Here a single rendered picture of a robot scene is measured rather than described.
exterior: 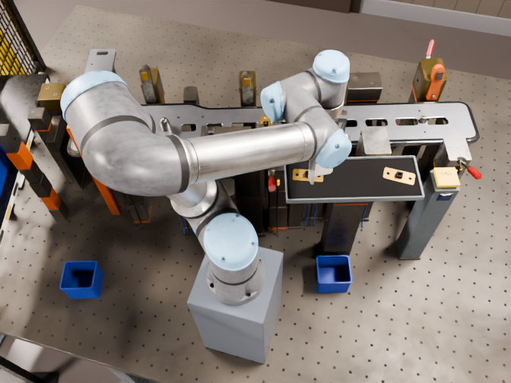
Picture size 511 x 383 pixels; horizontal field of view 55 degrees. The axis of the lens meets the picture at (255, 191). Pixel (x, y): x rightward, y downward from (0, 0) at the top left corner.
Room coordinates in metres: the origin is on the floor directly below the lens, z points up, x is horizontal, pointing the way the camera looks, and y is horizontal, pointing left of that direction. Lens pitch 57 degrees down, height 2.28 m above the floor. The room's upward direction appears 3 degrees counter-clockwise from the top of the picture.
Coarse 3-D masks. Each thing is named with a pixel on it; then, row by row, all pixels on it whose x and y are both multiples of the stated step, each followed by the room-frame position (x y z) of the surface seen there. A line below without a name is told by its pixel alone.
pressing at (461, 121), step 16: (160, 112) 1.17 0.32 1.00; (176, 112) 1.17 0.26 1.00; (192, 112) 1.17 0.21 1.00; (208, 112) 1.16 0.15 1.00; (224, 112) 1.16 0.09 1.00; (240, 112) 1.16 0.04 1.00; (256, 112) 1.15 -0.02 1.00; (352, 112) 1.13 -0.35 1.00; (368, 112) 1.13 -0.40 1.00; (384, 112) 1.12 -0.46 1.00; (400, 112) 1.12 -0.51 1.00; (416, 112) 1.12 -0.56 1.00; (432, 112) 1.11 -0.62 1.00; (448, 112) 1.11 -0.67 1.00; (464, 112) 1.11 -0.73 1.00; (160, 128) 1.10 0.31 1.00; (176, 128) 1.10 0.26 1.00; (352, 128) 1.06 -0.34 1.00; (400, 128) 1.05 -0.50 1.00; (416, 128) 1.05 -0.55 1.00; (432, 128) 1.04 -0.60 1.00; (448, 128) 1.04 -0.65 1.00; (464, 128) 1.04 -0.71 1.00; (352, 144) 0.99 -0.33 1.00; (400, 144) 0.99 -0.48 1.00; (416, 144) 0.99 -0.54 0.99; (432, 144) 0.98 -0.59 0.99
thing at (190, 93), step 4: (184, 88) 1.30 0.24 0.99; (188, 88) 1.29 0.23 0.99; (192, 88) 1.29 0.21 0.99; (196, 88) 1.29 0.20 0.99; (184, 92) 1.28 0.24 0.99; (188, 92) 1.28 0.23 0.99; (192, 92) 1.27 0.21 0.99; (196, 92) 1.27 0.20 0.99; (184, 96) 1.26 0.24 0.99; (188, 96) 1.26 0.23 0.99; (192, 96) 1.26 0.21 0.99; (196, 96) 1.26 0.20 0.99; (184, 100) 1.24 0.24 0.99; (188, 100) 1.24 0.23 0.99; (192, 100) 1.23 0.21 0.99; (196, 100) 1.24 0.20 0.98; (192, 128) 1.25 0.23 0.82
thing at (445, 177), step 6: (438, 168) 0.77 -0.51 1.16; (444, 168) 0.77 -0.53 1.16; (450, 168) 0.77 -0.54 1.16; (438, 174) 0.75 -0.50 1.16; (444, 174) 0.75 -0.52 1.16; (450, 174) 0.75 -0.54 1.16; (456, 174) 0.75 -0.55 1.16; (438, 180) 0.73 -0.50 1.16; (444, 180) 0.73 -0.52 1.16; (450, 180) 0.73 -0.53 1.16; (456, 180) 0.73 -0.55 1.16; (438, 186) 0.72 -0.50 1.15; (444, 186) 0.72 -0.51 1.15; (450, 186) 0.71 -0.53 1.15; (456, 186) 0.71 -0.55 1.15
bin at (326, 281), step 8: (320, 256) 0.69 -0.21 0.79; (328, 256) 0.69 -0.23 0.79; (336, 256) 0.69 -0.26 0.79; (344, 256) 0.69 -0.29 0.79; (320, 264) 0.69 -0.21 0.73; (328, 264) 0.69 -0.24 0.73; (336, 264) 0.69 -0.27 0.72; (344, 264) 0.69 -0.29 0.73; (320, 272) 0.68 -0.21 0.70; (328, 272) 0.67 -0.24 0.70; (336, 272) 0.67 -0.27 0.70; (344, 272) 0.67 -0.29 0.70; (320, 280) 0.64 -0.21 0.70; (328, 280) 0.64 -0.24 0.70; (336, 280) 0.64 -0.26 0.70; (344, 280) 0.64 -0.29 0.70; (320, 288) 0.60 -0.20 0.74; (328, 288) 0.60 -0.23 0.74; (336, 288) 0.60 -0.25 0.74; (344, 288) 0.60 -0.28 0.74
